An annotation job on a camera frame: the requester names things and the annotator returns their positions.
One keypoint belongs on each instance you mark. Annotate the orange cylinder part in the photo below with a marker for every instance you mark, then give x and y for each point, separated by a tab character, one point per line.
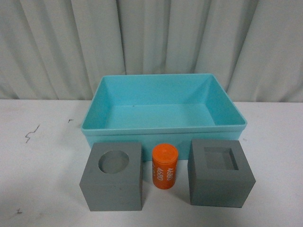
164	165

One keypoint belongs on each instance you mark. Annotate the gray block with round hole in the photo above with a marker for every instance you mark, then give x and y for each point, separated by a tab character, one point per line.
113	177

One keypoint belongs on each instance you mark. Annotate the gray block with square hole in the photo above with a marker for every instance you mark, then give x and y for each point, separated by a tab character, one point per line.
218	173

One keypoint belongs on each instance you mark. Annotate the light blue plastic box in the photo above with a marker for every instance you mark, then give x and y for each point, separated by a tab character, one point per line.
165	108

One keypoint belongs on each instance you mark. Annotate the white curtain backdrop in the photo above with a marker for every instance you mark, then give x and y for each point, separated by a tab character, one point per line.
60	49

